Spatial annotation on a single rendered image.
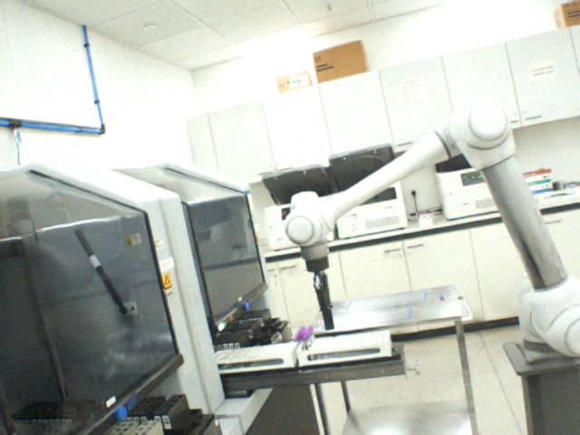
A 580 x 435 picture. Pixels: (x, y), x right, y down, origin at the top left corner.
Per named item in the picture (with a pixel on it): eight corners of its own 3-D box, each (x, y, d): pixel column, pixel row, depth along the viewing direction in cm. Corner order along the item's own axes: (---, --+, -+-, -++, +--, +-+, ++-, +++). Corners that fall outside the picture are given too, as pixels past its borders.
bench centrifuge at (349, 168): (339, 240, 384) (322, 155, 381) (347, 230, 445) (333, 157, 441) (409, 228, 371) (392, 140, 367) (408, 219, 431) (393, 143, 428)
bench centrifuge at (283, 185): (268, 253, 400) (252, 176, 397) (288, 241, 460) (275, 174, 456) (333, 242, 385) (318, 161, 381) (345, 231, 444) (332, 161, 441)
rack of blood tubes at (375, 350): (299, 370, 155) (295, 352, 154) (305, 358, 164) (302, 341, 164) (391, 360, 147) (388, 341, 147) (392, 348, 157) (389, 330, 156)
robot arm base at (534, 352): (565, 333, 160) (563, 318, 160) (586, 356, 138) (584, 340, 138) (512, 341, 164) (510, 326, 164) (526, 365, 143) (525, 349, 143)
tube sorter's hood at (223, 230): (91, 347, 170) (52, 176, 167) (168, 304, 229) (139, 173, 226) (218, 333, 157) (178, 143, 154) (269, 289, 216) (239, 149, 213)
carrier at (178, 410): (185, 413, 133) (179, 393, 132) (191, 413, 132) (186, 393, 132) (166, 434, 122) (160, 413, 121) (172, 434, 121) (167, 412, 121)
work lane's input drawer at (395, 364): (204, 400, 162) (198, 375, 161) (218, 382, 175) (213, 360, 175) (420, 379, 144) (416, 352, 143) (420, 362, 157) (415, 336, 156)
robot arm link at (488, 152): (589, 326, 137) (626, 352, 116) (540, 349, 140) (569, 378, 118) (485, 94, 137) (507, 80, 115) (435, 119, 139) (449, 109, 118)
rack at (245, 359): (211, 378, 162) (207, 361, 162) (221, 366, 172) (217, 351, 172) (294, 371, 155) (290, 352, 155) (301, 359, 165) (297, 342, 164)
